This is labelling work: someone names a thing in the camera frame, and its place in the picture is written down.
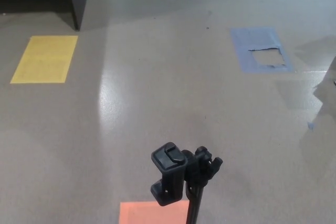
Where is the black telescopic phone stand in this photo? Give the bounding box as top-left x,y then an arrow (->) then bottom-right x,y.
150,142 -> 224,224

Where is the torn blue tape floor marking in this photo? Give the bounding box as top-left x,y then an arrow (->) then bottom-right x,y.
230,26 -> 295,74

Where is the orange rectangular floor marking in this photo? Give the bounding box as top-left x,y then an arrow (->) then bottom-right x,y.
119,200 -> 191,224

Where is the yellow rectangular floor marking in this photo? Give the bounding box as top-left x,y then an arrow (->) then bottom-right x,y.
9,35 -> 79,84

